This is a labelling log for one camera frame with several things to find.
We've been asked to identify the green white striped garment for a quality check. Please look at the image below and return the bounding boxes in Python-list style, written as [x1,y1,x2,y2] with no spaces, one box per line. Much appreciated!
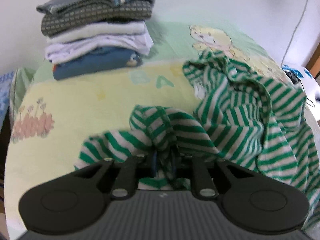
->
[75,51,319,230]

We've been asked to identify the pastel cartoon bed sheet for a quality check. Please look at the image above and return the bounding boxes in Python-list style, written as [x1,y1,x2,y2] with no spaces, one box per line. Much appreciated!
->
[4,22,319,239]

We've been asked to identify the blue folded garment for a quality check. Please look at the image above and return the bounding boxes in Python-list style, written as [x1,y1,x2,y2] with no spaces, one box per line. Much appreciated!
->
[53,47,142,80]

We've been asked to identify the blue white patterned mat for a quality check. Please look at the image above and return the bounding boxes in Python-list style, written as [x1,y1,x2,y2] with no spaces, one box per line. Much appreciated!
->
[282,64,313,79]

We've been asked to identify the lilac white folded garment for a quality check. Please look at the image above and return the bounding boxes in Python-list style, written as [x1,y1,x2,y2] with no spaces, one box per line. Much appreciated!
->
[45,33,153,64]

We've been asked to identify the dark checked folded garment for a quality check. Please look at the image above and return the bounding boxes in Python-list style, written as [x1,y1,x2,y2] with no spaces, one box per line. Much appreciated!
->
[41,1,152,36]

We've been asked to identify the black charger with cable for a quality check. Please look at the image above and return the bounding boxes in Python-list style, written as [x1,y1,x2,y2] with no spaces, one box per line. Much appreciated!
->
[285,71,315,108]

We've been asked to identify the white wall cable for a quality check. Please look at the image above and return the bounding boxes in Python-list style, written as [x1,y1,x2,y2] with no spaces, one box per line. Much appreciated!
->
[280,0,316,67]

